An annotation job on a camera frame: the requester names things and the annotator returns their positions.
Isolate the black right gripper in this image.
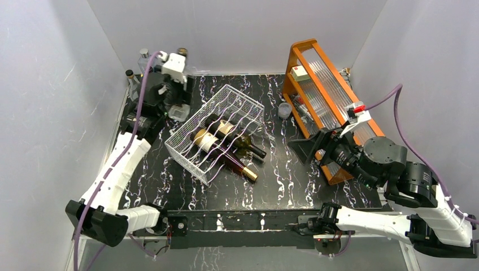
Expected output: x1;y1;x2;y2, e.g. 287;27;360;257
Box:
285;121;376;189

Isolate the clear bottom glass bottle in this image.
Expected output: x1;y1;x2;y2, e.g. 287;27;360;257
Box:
168;47;193;122

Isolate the clear labelled wine bottle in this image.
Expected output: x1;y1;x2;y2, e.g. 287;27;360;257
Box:
125;69;141;102

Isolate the blue square glass bottle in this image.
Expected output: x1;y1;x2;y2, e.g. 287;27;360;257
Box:
137;48;154;75

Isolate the dark black-capped wine bottle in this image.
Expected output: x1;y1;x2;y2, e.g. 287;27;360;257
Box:
204;114;266;159

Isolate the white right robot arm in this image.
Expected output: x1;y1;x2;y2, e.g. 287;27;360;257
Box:
288;128;478;259

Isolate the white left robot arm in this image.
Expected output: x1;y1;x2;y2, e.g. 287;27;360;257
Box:
65;72;194;247

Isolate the dark gold-capped wine bottle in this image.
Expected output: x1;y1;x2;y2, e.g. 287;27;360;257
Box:
189;128;258;183

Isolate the coloured marker pen pack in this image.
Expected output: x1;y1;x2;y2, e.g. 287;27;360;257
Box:
293;94;314;122

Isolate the small clear plastic cup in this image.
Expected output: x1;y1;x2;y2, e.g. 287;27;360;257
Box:
278;102;292;120

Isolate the orange wooden shelf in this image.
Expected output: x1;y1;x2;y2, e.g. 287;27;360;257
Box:
281;38;391;186

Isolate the small white box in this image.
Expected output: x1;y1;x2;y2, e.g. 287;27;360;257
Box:
289;65;310;82

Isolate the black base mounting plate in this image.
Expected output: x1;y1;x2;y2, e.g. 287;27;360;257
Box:
168;209;320;249

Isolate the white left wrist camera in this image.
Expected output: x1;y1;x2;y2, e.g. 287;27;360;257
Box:
161;53;186;84

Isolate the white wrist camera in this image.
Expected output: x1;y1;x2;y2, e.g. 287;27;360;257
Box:
339;101;371;138
161;53;186;84

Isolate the white wire wine rack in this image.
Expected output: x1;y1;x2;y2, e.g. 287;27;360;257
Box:
166;85;265;185

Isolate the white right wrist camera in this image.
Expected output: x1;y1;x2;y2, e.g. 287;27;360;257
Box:
339;101;371;138

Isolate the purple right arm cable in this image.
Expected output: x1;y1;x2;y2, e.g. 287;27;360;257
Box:
364;84;479;225

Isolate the aluminium frame rail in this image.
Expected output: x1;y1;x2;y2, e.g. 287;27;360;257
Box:
78;230;419;270

